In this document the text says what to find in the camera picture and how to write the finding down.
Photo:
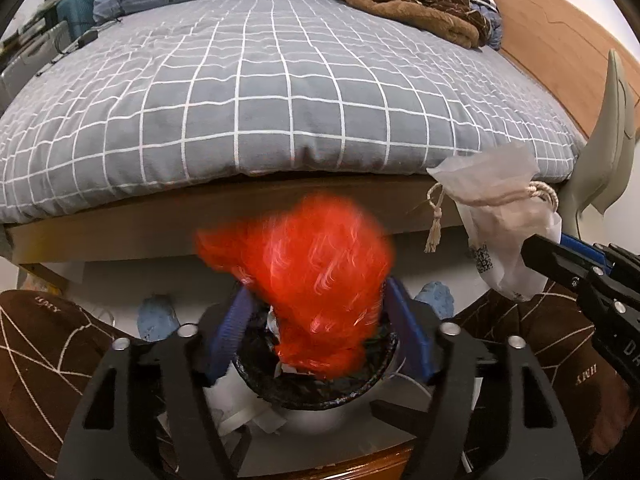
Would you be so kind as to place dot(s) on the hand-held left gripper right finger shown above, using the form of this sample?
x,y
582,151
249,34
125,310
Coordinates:
x,y
407,330

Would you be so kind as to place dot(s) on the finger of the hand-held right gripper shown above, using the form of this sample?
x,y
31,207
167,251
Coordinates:
x,y
585,249
555,262

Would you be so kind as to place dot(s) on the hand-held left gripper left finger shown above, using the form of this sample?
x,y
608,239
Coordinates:
x,y
232,330

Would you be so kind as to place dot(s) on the red plastic bag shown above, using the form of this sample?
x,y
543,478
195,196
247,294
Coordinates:
x,y
310,280

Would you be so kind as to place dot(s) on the black-lined trash bin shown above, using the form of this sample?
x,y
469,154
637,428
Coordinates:
x,y
320,395

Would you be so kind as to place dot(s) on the blue fuzzy slipper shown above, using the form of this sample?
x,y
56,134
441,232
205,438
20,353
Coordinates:
x,y
435,300
157,317

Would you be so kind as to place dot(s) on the person's right leg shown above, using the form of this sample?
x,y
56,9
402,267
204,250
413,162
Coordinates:
x,y
550,340

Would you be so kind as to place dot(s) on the person's leg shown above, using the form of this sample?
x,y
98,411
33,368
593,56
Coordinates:
x,y
550,340
45,350

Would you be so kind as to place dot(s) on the reddish wooden stool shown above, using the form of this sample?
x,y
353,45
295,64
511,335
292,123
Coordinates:
x,y
325,465

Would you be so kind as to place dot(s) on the person's left leg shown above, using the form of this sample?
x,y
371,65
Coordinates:
x,y
45,350

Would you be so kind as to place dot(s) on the wooden headboard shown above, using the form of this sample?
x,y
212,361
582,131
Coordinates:
x,y
550,20

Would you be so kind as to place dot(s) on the grey checkered bed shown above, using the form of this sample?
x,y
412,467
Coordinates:
x,y
250,85

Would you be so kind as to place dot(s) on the grey suitcase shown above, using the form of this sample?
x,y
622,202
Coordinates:
x,y
25,60

